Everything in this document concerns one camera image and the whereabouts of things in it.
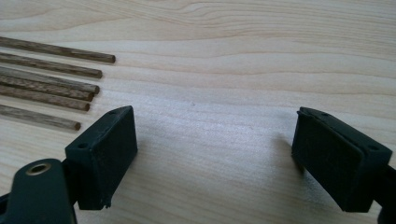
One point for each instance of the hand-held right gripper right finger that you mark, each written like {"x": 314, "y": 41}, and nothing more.
{"x": 339, "y": 168}

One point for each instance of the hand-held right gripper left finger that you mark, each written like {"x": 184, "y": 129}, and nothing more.
{"x": 102, "y": 161}

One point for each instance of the row of brown wooden chopsticks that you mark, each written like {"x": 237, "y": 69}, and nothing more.
{"x": 62, "y": 50}

